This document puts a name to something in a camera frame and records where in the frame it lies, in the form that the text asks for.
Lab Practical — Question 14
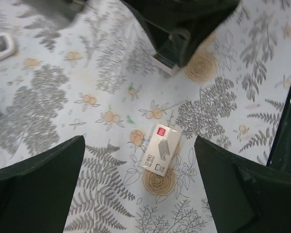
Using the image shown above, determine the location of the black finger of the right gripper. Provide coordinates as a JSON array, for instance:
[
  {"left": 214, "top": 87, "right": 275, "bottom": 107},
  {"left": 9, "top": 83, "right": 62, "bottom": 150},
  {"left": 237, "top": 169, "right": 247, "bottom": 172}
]
[
  {"left": 122, "top": 0, "right": 189, "bottom": 67},
  {"left": 179, "top": 0, "right": 240, "bottom": 66}
]

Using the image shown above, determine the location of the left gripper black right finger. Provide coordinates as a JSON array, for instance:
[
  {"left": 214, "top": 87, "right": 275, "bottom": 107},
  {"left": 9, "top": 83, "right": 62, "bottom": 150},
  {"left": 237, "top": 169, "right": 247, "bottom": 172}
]
[{"left": 194, "top": 136, "right": 291, "bottom": 233}]

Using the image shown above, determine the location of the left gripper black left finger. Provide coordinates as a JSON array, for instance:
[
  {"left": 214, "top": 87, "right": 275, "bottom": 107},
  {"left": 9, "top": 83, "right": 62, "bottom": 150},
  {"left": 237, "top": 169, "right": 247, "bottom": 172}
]
[{"left": 0, "top": 135, "right": 85, "bottom": 233}]

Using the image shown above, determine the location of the small staple box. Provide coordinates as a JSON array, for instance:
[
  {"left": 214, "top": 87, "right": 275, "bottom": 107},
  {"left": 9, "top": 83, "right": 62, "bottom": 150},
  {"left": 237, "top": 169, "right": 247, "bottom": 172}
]
[{"left": 140, "top": 124, "right": 181, "bottom": 177}]

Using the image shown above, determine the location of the white stapler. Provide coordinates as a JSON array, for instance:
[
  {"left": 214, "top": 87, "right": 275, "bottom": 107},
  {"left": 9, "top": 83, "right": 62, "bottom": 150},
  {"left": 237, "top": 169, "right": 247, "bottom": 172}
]
[{"left": 0, "top": 33, "right": 17, "bottom": 61}]

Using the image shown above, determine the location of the grey staple strip stack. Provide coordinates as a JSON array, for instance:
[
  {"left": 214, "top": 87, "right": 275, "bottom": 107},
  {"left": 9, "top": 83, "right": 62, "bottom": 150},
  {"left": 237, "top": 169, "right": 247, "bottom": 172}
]
[{"left": 152, "top": 54, "right": 180, "bottom": 76}]

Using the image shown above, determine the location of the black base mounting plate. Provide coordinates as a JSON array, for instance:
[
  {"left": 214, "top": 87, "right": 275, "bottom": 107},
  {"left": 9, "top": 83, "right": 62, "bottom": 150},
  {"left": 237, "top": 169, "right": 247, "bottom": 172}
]
[{"left": 267, "top": 86, "right": 291, "bottom": 174}]

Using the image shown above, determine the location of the floral table mat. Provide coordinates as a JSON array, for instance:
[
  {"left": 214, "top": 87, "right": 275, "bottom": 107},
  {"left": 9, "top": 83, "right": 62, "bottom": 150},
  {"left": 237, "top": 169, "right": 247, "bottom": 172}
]
[{"left": 0, "top": 0, "right": 291, "bottom": 233}]

